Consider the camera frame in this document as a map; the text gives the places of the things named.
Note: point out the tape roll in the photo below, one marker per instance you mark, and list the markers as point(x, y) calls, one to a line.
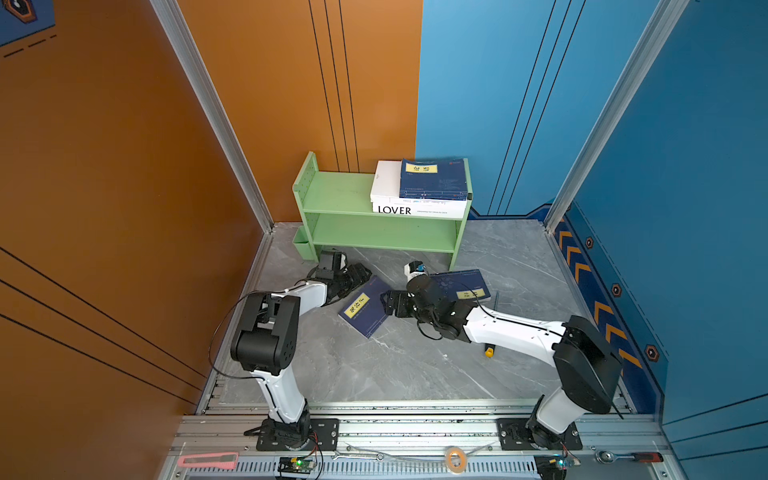
point(456, 460)

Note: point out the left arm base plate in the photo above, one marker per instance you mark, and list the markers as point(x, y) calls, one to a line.
point(322, 433)

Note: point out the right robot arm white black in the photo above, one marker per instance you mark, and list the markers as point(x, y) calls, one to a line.
point(588, 368)

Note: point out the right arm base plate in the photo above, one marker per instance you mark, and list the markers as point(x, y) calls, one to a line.
point(513, 435)

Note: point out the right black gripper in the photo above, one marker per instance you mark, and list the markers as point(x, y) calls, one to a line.
point(401, 297)

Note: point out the pink tool on rail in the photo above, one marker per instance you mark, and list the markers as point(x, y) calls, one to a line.
point(221, 460)

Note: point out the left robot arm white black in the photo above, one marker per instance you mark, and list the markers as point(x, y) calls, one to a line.
point(265, 342)

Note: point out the circuit board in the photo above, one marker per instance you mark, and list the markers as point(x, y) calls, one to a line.
point(555, 468)
point(297, 468)

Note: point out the silver wrench on rail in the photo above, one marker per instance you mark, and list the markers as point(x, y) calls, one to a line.
point(359, 455)

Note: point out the green wooden shelf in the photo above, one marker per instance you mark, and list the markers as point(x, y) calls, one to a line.
point(336, 211)

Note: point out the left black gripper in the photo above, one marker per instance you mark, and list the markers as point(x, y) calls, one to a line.
point(358, 276)

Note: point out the red handled ratchet wrench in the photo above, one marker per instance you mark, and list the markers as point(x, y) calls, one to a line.
point(608, 457)

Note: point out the white LOVER book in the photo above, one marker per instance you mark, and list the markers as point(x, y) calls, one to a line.
point(447, 210)

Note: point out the right circuit board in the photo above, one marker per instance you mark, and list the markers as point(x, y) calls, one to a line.
point(555, 468)

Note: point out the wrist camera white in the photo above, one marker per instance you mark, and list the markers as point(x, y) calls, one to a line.
point(414, 269)
point(337, 261)

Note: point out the left circuit board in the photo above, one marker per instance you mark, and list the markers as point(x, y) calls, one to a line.
point(297, 468)

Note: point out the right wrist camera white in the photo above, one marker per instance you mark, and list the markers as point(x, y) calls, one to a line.
point(414, 269)

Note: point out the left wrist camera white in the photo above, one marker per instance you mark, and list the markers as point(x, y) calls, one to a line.
point(337, 261)

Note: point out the white La Dame book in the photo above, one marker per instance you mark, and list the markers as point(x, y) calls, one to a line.
point(386, 188)

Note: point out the blue book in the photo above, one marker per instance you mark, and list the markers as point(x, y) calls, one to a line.
point(462, 285)
point(365, 310)
point(438, 180)

